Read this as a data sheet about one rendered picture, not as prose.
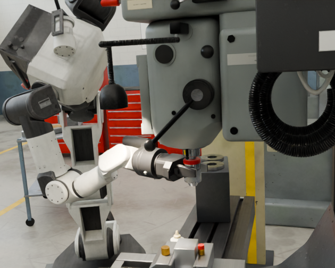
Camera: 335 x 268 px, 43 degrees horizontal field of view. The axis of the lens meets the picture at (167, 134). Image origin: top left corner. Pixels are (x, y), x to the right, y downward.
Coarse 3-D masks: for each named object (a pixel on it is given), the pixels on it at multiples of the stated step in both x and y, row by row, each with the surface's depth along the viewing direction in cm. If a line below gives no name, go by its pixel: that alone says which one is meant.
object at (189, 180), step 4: (184, 164) 113; (196, 164) 112; (200, 164) 114; (192, 168) 112; (196, 168) 112; (200, 168) 114; (200, 172) 114; (200, 176) 114; (184, 180) 115; (188, 180) 113; (192, 180) 113; (196, 180) 113; (200, 180) 114
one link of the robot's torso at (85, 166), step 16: (96, 96) 176; (64, 112) 176; (64, 128) 172; (80, 128) 174; (96, 128) 173; (80, 144) 178; (96, 144) 174; (80, 160) 180; (96, 160) 175; (96, 192) 177
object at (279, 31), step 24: (264, 0) 66; (288, 0) 65; (312, 0) 64; (264, 24) 67; (288, 24) 66; (312, 24) 65; (264, 48) 68; (288, 48) 67; (312, 48) 66; (264, 72) 69
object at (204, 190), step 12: (204, 156) 165; (216, 156) 164; (216, 168) 150; (228, 168) 152; (204, 180) 149; (216, 180) 149; (228, 180) 148; (204, 192) 150; (216, 192) 149; (228, 192) 149; (204, 204) 151; (216, 204) 150; (228, 204) 150; (204, 216) 152; (216, 216) 151; (228, 216) 151
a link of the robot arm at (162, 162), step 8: (144, 152) 121; (152, 152) 119; (160, 152) 121; (144, 160) 119; (152, 160) 118; (160, 160) 116; (168, 160) 114; (176, 160) 114; (144, 168) 119; (152, 168) 118; (160, 168) 116; (168, 168) 112; (152, 176) 119; (160, 176) 117; (168, 176) 112; (176, 176) 114
